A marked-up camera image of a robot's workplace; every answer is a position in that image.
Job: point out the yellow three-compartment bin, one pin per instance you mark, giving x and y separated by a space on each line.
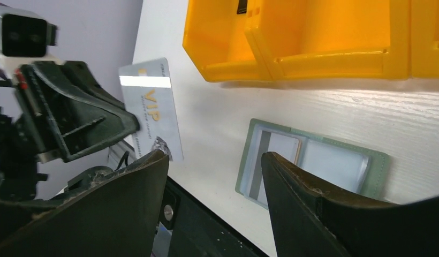
289 40

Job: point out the silver VIP card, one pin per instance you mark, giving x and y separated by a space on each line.
148 94

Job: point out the green card holder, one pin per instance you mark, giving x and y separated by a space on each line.
353 168

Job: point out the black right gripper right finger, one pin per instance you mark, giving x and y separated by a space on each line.
313 217

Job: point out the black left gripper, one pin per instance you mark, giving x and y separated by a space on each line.
66 114

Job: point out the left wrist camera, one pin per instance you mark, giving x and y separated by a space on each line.
24 33

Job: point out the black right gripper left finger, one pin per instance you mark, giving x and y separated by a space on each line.
116 214

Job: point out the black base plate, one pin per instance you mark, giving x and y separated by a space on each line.
188 228

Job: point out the aluminium frame rail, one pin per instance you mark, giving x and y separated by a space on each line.
120 155

